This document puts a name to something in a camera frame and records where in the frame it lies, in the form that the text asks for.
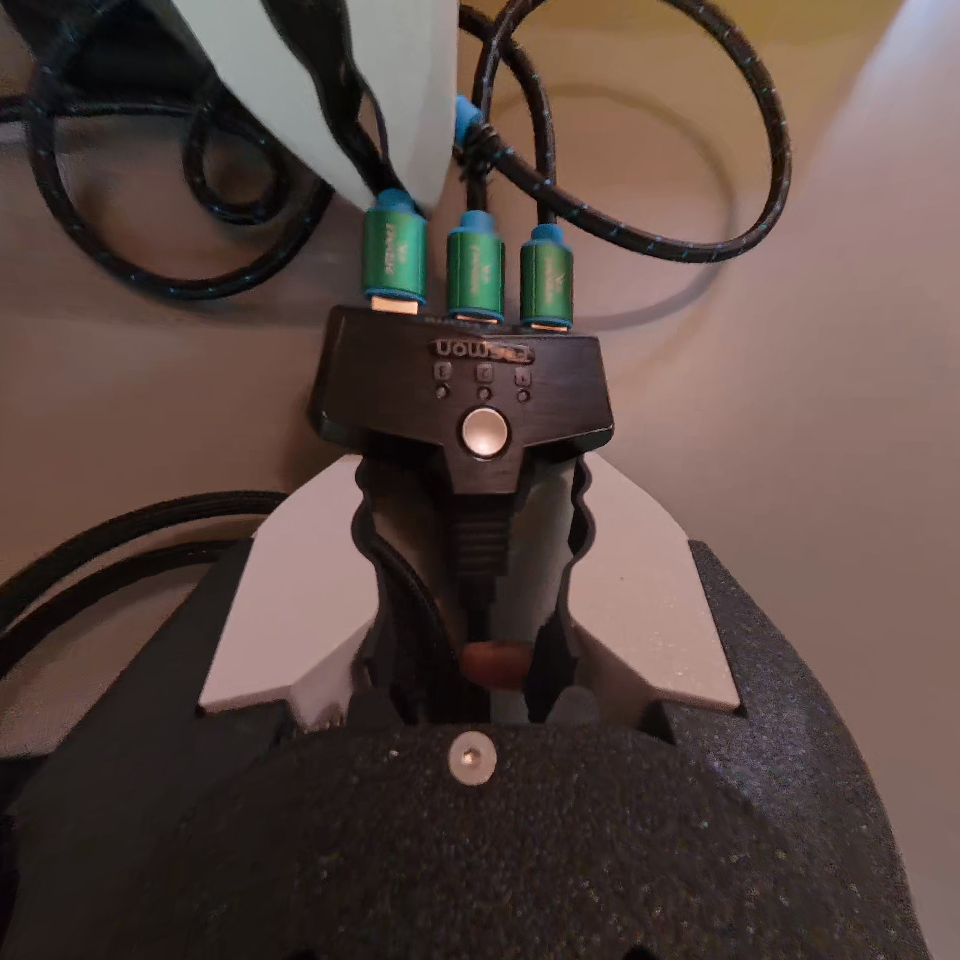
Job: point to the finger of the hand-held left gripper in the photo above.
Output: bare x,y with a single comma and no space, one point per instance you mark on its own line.
419,91
278,75

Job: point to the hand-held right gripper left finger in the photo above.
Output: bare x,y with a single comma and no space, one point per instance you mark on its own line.
299,601

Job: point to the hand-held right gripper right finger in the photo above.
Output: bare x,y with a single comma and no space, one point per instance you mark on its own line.
644,622

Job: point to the person's right hand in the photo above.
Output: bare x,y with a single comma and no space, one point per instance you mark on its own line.
495,665

